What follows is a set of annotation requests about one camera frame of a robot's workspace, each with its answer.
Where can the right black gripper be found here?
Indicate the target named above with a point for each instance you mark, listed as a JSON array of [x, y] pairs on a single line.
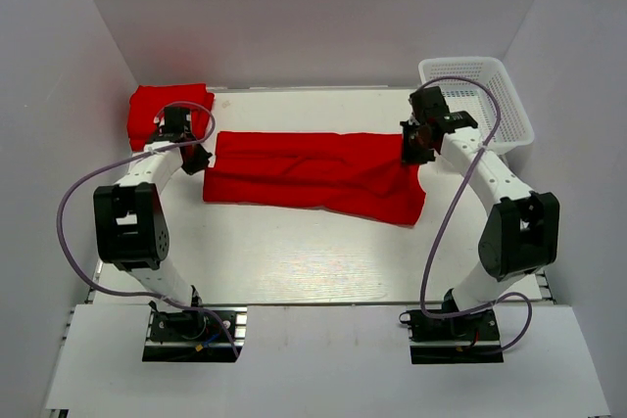
[[408, 155]]

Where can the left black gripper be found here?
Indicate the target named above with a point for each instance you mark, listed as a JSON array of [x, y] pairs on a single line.
[[200, 162]]

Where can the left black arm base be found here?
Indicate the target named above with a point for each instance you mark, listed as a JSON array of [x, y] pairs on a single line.
[[194, 337]]

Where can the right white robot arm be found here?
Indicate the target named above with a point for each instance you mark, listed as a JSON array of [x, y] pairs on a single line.
[[521, 232]]

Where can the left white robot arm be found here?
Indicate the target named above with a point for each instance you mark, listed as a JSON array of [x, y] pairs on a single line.
[[131, 227]]

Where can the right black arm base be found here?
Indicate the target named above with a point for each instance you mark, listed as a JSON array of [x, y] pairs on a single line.
[[473, 339]]

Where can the folded red t shirt stack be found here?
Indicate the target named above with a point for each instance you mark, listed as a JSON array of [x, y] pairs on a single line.
[[147, 101]]

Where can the white plastic basket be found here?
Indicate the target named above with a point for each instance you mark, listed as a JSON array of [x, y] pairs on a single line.
[[482, 87]]

